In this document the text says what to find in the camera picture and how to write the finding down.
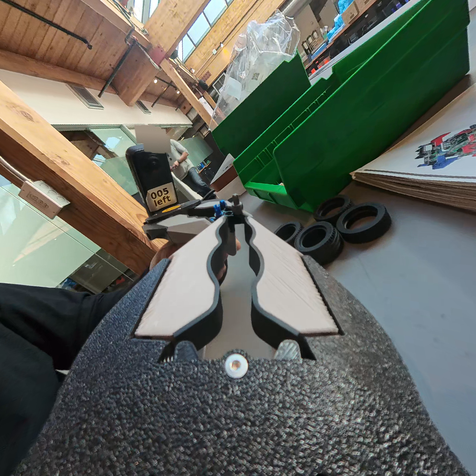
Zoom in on person's left forearm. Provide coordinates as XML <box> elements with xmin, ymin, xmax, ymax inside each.
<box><xmin>0</xmin><ymin>273</ymin><xmax>149</xmax><ymax>372</ymax></box>

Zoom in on grey electrical box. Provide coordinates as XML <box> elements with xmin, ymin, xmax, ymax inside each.
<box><xmin>18</xmin><ymin>179</ymin><xmax>72</xmax><ymax>221</ymax></box>

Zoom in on grey brick connector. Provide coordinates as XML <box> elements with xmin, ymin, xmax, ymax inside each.
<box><xmin>231</xmin><ymin>193</ymin><xmax>244</xmax><ymax>233</ymax></box>

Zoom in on open instruction booklet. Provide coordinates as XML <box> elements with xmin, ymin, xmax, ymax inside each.
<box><xmin>350</xmin><ymin>74</ymin><xmax>476</xmax><ymax>213</ymax></box>

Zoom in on green storage bin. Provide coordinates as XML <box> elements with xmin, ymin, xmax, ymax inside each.
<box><xmin>234</xmin><ymin>0</ymin><xmax>472</xmax><ymax>213</ymax></box>
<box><xmin>211</xmin><ymin>51</ymin><xmax>312</xmax><ymax>159</ymax></box>

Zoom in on clear plastic bag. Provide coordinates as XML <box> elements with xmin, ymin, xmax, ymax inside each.
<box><xmin>215</xmin><ymin>10</ymin><xmax>302</xmax><ymax>128</ymax></box>

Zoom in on cardboard box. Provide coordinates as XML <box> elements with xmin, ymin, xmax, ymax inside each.
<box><xmin>340</xmin><ymin>0</ymin><xmax>377</xmax><ymax>25</ymax></box>

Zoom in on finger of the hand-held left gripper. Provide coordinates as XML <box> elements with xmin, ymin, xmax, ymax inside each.
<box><xmin>187</xmin><ymin>202</ymin><xmax>224</xmax><ymax>219</ymax></box>
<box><xmin>167</xmin><ymin>217</ymin><xmax>212</xmax><ymax>245</ymax></box>

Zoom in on grey desk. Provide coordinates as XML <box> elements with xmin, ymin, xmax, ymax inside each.
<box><xmin>219</xmin><ymin>178</ymin><xmax>476</xmax><ymax>473</ymax></box>

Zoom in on black brick assembly blue pins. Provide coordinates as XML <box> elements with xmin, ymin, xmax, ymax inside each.
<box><xmin>213</xmin><ymin>200</ymin><xmax>233</xmax><ymax>224</ymax></box>

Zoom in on person's left hand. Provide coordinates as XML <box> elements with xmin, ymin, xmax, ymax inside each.
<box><xmin>150</xmin><ymin>238</ymin><xmax>242</xmax><ymax>282</ymax></box>

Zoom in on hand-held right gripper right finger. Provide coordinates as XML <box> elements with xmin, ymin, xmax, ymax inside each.
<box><xmin>243</xmin><ymin>216</ymin><xmax>340</xmax><ymax>348</ymax></box>

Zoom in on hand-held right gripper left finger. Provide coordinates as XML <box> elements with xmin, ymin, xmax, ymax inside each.
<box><xmin>134</xmin><ymin>216</ymin><xmax>229</xmax><ymax>341</ymax></box>

